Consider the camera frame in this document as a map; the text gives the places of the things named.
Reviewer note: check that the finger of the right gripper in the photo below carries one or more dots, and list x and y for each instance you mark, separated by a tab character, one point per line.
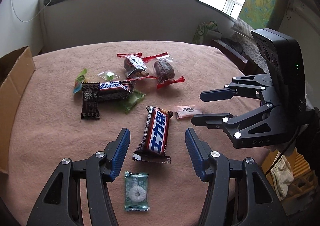
234	126
242	86

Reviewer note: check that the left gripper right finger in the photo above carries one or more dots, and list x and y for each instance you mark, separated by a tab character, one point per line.
238	192

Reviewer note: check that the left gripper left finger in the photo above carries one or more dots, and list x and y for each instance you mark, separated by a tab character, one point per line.
61	200

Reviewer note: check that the pink white candy packet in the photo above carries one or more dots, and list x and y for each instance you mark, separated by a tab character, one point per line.
187	111

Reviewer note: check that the large Snickers bar Chinese text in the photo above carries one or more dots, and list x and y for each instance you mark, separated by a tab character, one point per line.
153	146

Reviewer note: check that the green mint candy packet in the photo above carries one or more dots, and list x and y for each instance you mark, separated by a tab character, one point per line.
136	192

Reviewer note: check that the red clear date packet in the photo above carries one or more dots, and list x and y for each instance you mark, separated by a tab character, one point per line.
163	68
135	67

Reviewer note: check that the Snickers bar English text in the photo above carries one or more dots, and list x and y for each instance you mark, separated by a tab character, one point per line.
115	90

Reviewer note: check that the black small snack packet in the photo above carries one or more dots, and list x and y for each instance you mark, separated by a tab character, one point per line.
90	96

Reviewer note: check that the green orange candy wrapper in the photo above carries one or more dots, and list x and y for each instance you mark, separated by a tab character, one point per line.
78	81

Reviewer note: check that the clear wrapper green candy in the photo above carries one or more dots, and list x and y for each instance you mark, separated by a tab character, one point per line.
108	76

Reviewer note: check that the dark side table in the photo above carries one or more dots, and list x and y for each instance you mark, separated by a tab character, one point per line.
246	66

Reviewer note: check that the white lace cloth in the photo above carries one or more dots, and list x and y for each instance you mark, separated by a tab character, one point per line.
242	34

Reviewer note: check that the yellow wooden crate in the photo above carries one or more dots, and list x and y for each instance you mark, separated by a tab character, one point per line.
304	180

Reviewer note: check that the green printed carton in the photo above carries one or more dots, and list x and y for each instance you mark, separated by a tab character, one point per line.
206	32

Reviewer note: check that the brown cardboard box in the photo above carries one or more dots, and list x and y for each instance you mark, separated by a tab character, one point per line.
17	68

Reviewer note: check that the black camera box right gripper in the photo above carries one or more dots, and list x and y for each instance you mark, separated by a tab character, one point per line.
284	60

